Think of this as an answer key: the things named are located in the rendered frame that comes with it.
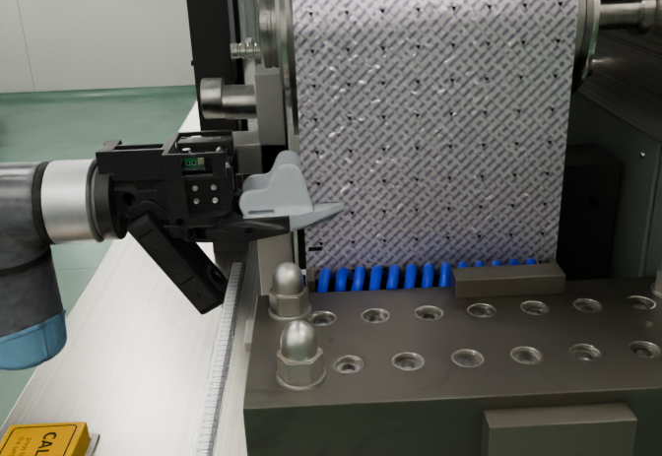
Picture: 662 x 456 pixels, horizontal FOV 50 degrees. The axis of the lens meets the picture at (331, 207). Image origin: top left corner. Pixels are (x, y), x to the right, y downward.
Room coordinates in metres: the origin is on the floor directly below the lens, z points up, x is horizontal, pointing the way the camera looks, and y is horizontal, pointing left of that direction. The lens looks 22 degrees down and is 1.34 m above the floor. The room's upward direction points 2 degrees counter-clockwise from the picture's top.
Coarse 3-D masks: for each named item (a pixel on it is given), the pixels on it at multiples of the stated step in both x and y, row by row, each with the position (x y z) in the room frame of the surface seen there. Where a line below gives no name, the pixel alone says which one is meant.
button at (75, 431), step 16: (16, 432) 0.52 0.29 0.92; (32, 432) 0.52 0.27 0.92; (48, 432) 0.52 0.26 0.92; (64, 432) 0.52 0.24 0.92; (80, 432) 0.52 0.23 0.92; (0, 448) 0.50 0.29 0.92; (16, 448) 0.50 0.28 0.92; (32, 448) 0.50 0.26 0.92; (48, 448) 0.50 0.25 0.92; (64, 448) 0.50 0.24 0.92; (80, 448) 0.51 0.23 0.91
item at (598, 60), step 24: (600, 48) 0.76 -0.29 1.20; (624, 48) 0.71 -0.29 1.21; (648, 48) 0.65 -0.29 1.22; (600, 72) 0.76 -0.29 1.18; (624, 72) 0.70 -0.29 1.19; (648, 72) 0.65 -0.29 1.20; (600, 96) 0.75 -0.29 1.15; (624, 96) 0.69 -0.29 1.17; (648, 96) 0.64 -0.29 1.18; (648, 120) 0.64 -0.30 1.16
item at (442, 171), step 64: (320, 128) 0.60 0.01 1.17; (384, 128) 0.60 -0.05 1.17; (448, 128) 0.60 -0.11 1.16; (512, 128) 0.60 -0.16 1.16; (320, 192) 0.60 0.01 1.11; (384, 192) 0.60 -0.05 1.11; (448, 192) 0.60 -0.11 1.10; (512, 192) 0.60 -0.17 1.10; (320, 256) 0.60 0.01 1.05; (384, 256) 0.60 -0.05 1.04; (448, 256) 0.60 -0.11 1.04; (512, 256) 0.60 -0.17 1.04
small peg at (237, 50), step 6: (240, 42) 0.66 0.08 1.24; (252, 42) 0.65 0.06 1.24; (258, 42) 0.65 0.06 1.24; (234, 48) 0.65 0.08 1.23; (240, 48) 0.65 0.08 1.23; (246, 48) 0.65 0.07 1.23; (252, 48) 0.65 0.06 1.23; (258, 48) 0.65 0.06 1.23; (234, 54) 0.65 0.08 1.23; (240, 54) 0.65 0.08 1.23; (246, 54) 0.65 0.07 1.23; (252, 54) 0.65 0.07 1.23; (258, 54) 0.65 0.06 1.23
